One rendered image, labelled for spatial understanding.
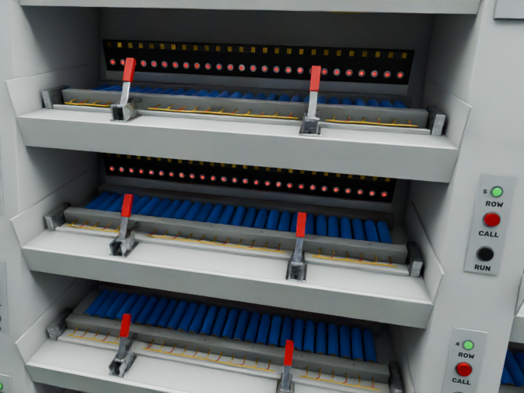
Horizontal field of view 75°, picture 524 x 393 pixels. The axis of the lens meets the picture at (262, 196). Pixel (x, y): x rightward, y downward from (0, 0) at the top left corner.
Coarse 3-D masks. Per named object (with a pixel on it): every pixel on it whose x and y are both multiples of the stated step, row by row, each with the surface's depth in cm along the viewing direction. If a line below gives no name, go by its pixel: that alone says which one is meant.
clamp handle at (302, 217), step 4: (300, 212) 49; (300, 216) 48; (304, 216) 48; (300, 220) 48; (304, 220) 48; (300, 224) 48; (304, 224) 48; (296, 228) 48; (300, 228) 48; (304, 228) 48; (296, 232) 48; (300, 232) 48; (304, 232) 48; (296, 236) 48; (300, 236) 48; (296, 240) 48; (300, 240) 48; (296, 244) 48; (300, 244) 48; (296, 248) 48; (300, 248) 48; (296, 252) 48; (300, 252) 48; (296, 256) 48; (300, 256) 48; (296, 260) 48; (300, 260) 48
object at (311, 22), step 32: (128, 32) 66; (160, 32) 65; (192, 32) 64; (224, 32) 63; (256, 32) 62; (288, 32) 61; (320, 32) 60; (352, 32) 59; (384, 32) 59; (416, 32) 58; (416, 64) 59; (416, 96) 59; (192, 192) 68
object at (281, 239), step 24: (72, 216) 58; (96, 216) 57; (120, 216) 57; (144, 216) 57; (192, 240) 54; (216, 240) 55; (240, 240) 54; (264, 240) 54; (288, 240) 53; (312, 240) 52; (336, 240) 52; (360, 240) 52; (384, 264) 50
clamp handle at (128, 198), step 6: (126, 198) 52; (132, 198) 53; (126, 204) 52; (132, 204) 53; (126, 210) 52; (126, 216) 52; (126, 222) 52; (120, 228) 52; (126, 228) 52; (120, 234) 52
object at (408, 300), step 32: (64, 192) 61; (224, 192) 64; (256, 192) 63; (32, 224) 55; (64, 224) 59; (416, 224) 54; (32, 256) 54; (64, 256) 52; (96, 256) 52; (128, 256) 52; (160, 256) 52; (192, 256) 52; (224, 256) 52; (320, 256) 53; (416, 256) 48; (160, 288) 52; (192, 288) 50; (224, 288) 49; (256, 288) 48; (288, 288) 47; (320, 288) 46; (352, 288) 47; (384, 288) 47; (416, 288) 47; (384, 320) 47; (416, 320) 46
